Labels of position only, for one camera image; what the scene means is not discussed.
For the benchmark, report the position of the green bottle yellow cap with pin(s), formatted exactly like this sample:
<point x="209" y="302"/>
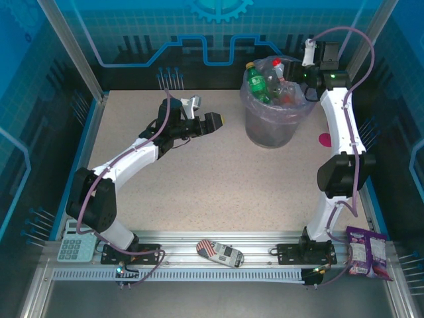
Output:
<point x="256" y="83"/>

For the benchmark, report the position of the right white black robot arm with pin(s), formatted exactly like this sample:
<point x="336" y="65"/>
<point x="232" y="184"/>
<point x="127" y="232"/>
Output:
<point x="341" y="116"/>

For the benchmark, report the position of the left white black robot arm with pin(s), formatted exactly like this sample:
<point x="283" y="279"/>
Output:
<point x="132" y="162"/>

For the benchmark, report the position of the grey bin with plastic liner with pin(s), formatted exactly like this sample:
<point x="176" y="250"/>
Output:
<point x="246" y="96"/>

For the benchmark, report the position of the pink plastic goblet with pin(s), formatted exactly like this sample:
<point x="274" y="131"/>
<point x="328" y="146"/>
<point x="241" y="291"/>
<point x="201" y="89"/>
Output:
<point x="325" y="139"/>

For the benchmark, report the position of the flag print pouch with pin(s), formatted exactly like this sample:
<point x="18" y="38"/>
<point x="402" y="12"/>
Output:
<point x="220" y="253"/>

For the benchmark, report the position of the left small circuit board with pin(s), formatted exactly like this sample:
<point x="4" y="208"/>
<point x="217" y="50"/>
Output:
<point x="123" y="272"/>

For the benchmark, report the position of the small circuit board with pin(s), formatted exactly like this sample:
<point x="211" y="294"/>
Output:
<point x="317" y="271"/>
<point x="123" y="272"/>

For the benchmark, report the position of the pale green calculator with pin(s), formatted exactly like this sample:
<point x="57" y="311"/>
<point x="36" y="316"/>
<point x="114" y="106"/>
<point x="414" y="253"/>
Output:
<point x="74" y="245"/>

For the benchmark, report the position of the right small circuit board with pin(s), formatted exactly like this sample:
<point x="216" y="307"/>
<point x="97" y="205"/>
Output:
<point x="317" y="271"/>

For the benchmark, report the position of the white purple snack bag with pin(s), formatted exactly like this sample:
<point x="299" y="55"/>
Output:
<point x="379" y="258"/>

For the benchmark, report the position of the aluminium frame post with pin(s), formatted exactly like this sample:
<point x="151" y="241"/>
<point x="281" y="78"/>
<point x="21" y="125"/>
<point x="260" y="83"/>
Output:
<point x="73" y="49"/>
<point x="364" y="20"/>

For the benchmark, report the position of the aluminium mounting rail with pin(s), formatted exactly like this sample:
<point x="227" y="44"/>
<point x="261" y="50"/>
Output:
<point x="258" y="242"/>

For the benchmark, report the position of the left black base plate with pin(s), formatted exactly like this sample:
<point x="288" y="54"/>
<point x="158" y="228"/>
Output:
<point x="145" y="253"/>

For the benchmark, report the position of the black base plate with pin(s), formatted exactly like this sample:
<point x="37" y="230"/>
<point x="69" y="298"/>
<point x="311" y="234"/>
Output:
<point x="145" y="253"/>
<point x="288" y="253"/>

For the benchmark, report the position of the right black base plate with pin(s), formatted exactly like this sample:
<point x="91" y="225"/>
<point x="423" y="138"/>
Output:
<point x="288" y="253"/>

